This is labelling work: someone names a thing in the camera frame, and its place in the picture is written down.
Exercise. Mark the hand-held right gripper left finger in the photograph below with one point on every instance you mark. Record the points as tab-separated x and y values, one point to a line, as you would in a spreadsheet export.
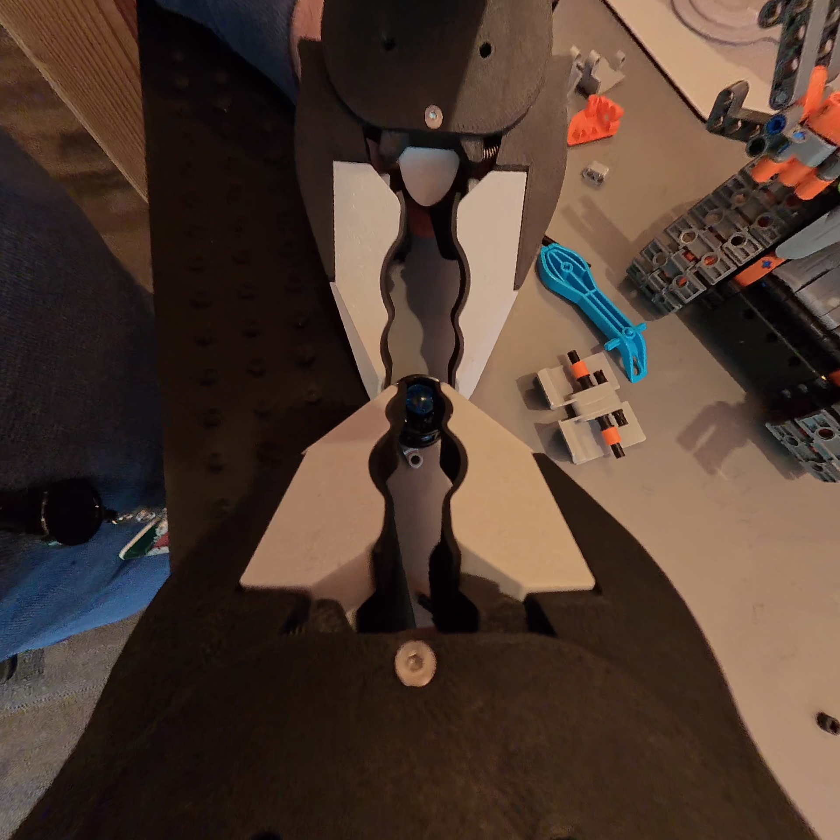
315	525

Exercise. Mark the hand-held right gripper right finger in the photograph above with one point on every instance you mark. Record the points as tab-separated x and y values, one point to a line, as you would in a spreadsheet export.
518	525

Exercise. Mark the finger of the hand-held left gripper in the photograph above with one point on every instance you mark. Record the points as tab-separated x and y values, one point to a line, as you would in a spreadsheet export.
358	229
495	236

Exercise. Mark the silver cylinder connector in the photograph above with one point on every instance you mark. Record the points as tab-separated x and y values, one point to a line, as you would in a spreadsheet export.
413	457

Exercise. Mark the black toy wheel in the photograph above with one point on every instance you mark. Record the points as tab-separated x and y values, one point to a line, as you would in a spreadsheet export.
420	430

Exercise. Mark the blue translucent ball piece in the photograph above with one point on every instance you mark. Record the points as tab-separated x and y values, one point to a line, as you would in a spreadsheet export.
420	397

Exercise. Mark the person's left forearm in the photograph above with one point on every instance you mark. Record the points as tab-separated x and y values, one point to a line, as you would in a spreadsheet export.
229	33

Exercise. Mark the blue plastic tool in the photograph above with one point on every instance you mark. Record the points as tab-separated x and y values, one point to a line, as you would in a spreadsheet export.
590	302

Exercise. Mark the grey two-hole beam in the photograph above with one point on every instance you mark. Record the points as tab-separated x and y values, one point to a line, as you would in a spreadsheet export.
596	172

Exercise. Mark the white block with orange pins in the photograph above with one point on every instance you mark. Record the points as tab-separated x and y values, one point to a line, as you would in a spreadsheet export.
590	407

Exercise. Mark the black perforated panel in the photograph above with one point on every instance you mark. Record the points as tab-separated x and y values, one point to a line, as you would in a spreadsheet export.
216	262

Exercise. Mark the orange angled panel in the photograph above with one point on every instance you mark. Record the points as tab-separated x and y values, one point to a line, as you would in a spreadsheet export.
594	121

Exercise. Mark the large grey curved panel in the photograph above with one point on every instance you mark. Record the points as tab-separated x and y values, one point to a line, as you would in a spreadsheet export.
594	72

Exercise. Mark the tracked toy robot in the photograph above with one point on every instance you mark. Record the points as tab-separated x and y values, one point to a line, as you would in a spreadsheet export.
754	262

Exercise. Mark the person's blue jeans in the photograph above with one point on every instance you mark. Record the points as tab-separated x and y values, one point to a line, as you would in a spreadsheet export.
65	604

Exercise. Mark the tan wooden board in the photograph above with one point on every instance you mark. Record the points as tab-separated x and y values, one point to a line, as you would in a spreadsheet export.
79	79

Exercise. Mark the tiny black piece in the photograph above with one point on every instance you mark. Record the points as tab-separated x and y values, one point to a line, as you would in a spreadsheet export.
828	723

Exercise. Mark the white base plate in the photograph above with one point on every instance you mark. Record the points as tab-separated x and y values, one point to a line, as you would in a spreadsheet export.
676	46

